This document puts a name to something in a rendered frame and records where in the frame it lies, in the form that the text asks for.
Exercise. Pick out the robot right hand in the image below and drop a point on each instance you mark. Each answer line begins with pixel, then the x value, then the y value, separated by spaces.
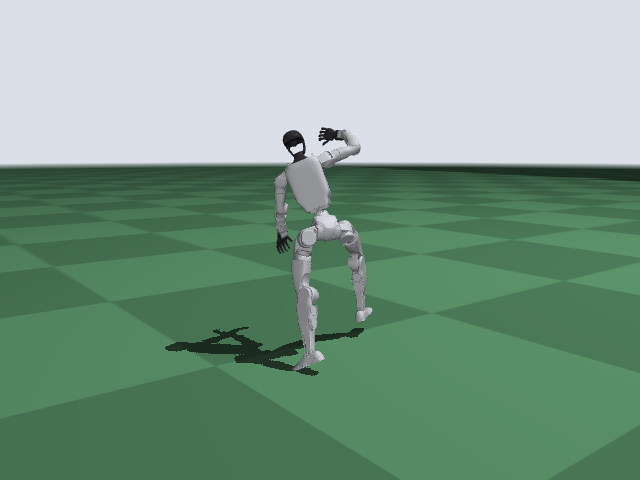
pixel 329 134

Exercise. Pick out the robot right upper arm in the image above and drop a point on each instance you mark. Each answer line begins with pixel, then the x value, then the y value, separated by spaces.
pixel 328 161

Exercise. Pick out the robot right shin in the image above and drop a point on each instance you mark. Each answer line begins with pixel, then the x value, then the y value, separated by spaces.
pixel 359 283

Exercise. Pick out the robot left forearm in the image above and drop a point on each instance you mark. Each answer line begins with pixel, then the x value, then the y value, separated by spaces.
pixel 281 224

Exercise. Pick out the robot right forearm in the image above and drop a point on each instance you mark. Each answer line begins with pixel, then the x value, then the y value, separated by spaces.
pixel 348 137

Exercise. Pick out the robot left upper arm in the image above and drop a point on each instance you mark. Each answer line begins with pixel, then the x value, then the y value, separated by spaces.
pixel 280 193

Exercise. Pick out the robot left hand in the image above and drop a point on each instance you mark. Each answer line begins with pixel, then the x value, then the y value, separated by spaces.
pixel 280 243

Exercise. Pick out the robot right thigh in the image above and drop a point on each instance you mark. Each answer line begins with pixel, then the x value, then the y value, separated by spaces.
pixel 351 241

